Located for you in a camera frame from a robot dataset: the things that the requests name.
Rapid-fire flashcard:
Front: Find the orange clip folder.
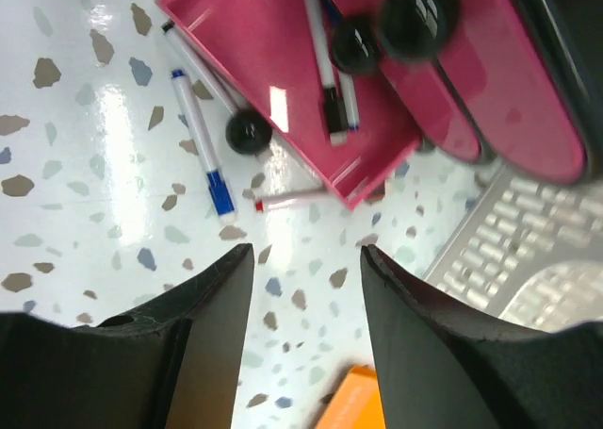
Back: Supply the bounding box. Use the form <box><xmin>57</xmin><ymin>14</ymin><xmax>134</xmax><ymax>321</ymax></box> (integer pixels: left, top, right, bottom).
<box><xmin>316</xmin><ymin>366</ymin><xmax>385</xmax><ymax>429</ymax></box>

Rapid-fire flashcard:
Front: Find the blue whiteboard marker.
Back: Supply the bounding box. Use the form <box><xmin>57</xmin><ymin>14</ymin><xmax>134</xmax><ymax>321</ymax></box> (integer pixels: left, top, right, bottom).
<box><xmin>170</xmin><ymin>68</ymin><xmax>236</xmax><ymax>224</ymax></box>
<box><xmin>321</xmin><ymin>0</ymin><xmax>360</xmax><ymax>132</ymax></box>

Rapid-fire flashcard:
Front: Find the red capped whiteboard marker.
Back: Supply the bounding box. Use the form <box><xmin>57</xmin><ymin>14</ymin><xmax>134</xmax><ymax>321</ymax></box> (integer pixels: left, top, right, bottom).
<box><xmin>254</xmin><ymin>189</ymin><xmax>330</xmax><ymax>213</ymax></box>

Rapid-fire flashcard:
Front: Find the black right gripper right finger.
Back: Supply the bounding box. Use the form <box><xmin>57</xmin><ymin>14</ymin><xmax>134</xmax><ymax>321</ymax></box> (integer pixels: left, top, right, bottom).
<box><xmin>360</xmin><ymin>245</ymin><xmax>602</xmax><ymax>428</ymax></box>

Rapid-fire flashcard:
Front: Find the pink top drawer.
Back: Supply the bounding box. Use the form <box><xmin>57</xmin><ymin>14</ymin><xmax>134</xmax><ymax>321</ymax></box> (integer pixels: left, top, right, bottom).
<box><xmin>445</xmin><ymin>0</ymin><xmax>589</xmax><ymax>185</ymax></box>

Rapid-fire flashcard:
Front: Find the black round drawer knob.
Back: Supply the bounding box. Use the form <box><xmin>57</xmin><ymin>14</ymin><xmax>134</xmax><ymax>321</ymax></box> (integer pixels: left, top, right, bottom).
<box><xmin>376</xmin><ymin>0</ymin><xmax>461</xmax><ymax>62</ymax></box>

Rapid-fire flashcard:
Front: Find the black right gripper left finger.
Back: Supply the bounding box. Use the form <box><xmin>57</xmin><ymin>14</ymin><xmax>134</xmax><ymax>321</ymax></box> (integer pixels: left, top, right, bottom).
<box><xmin>1</xmin><ymin>244</ymin><xmax>254</xmax><ymax>428</ymax></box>

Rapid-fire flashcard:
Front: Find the white plastic file organizer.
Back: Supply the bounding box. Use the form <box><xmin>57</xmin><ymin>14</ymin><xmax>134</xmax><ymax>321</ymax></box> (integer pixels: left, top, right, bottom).
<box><xmin>425</xmin><ymin>169</ymin><xmax>602</xmax><ymax>332</ymax></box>

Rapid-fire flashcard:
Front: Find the black whiteboard marker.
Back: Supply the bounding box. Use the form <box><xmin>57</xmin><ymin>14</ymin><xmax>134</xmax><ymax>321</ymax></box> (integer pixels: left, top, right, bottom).
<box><xmin>160</xmin><ymin>21</ymin><xmax>269</xmax><ymax>159</ymax></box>
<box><xmin>303</xmin><ymin>0</ymin><xmax>349</xmax><ymax>146</ymax></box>

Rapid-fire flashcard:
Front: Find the black drawer cabinet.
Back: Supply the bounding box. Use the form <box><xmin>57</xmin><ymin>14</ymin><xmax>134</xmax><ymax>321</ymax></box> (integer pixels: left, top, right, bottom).
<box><xmin>511</xmin><ymin>0</ymin><xmax>602</xmax><ymax>186</ymax></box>

